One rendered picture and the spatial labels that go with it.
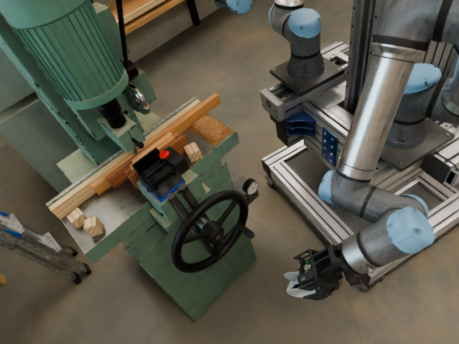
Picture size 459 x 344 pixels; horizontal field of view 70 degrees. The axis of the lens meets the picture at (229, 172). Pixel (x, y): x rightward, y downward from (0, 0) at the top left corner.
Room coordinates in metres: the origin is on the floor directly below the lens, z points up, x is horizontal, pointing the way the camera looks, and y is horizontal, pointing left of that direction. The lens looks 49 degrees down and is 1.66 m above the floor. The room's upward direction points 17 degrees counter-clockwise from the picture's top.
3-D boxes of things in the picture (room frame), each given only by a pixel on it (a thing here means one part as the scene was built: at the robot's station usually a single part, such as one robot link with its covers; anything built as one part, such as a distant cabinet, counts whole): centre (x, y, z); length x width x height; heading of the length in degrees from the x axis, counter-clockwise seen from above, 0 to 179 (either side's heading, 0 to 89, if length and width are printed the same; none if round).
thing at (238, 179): (0.83, -0.03, 0.58); 0.12 x 0.08 x 0.08; 30
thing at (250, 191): (0.77, -0.06, 0.65); 0.06 x 0.04 x 0.08; 120
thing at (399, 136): (0.68, -0.57, 0.87); 0.15 x 0.15 x 0.10
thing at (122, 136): (0.84, 0.28, 1.03); 0.14 x 0.07 x 0.09; 30
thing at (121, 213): (0.73, 0.22, 0.87); 0.61 x 0.30 x 0.06; 120
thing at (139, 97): (1.00, 0.23, 1.02); 0.12 x 0.03 x 0.12; 30
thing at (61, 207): (0.84, 0.29, 0.92); 0.60 x 0.02 x 0.05; 120
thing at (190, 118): (0.87, 0.19, 0.92); 0.54 x 0.02 x 0.04; 120
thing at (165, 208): (0.65, 0.18, 0.91); 0.15 x 0.14 x 0.09; 120
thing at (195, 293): (0.93, 0.33, 0.35); 0.58 x 0.45 x 0.71; 30
